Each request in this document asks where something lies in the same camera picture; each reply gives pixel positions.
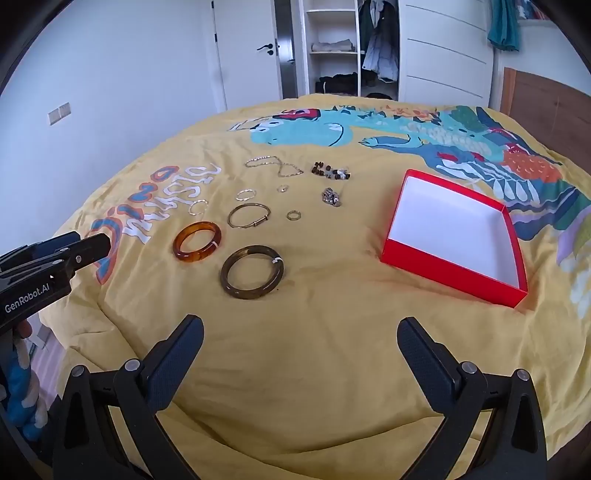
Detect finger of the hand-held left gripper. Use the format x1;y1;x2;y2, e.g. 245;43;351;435
28;233;113;278
0;232;83;273

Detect yellow printed blanket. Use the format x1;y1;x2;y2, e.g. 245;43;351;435
39;92;591;480

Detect white door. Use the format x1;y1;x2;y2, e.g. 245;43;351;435
210;0;283;112

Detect thin gold wire bangle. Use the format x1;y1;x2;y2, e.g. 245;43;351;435
227;203;269;229

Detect red cardboard box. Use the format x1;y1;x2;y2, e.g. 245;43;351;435
379;169;528;308

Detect hanging clothes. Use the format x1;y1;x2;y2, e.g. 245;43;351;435
360;0;400;84

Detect folded dark clothes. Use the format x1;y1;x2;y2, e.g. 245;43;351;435
315;74;360;94

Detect amber resin bangle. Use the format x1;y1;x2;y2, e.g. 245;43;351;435
172;222;221;264

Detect teal hanging cloth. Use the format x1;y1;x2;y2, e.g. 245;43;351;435
487;0;522;51

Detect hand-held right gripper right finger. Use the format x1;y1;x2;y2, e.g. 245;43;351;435
397;316;548;480

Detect dark olive bangle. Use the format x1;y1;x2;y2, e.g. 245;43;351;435
220;245;284;300

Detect thin silver chain bracelet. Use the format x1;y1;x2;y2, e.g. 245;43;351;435
245;156;304;178

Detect brown beaded bracelet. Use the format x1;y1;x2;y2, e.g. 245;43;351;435
310;161;352;181

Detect wooden headboard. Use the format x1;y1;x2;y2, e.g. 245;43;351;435
500;67;591;162

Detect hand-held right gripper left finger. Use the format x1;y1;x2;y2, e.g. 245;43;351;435
52;315;205;480

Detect white wardrobe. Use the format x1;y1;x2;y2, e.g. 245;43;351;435
295;0;495;109

